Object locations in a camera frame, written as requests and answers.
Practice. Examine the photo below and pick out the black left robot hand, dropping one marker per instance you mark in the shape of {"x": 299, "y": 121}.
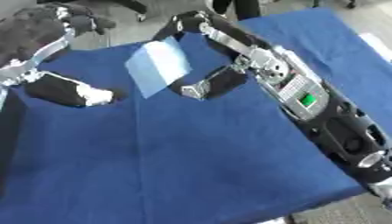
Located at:
{"x": 48, "y": 87}

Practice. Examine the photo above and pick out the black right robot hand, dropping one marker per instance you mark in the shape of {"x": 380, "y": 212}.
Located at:
{"x": 224, "y": 78}

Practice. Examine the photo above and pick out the light blue rectangular block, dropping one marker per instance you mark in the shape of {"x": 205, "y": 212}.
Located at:
{"x": 158, "y": 65}

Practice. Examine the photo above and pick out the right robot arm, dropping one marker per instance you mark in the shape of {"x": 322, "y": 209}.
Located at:
{"x": 326, "y": 116}

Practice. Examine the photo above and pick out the person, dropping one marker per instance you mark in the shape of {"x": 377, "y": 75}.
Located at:
{"x": 247, "y": 8}

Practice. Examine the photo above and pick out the black chair leg with caster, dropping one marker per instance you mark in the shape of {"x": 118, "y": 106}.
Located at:
{"x": 133, "y": 8}

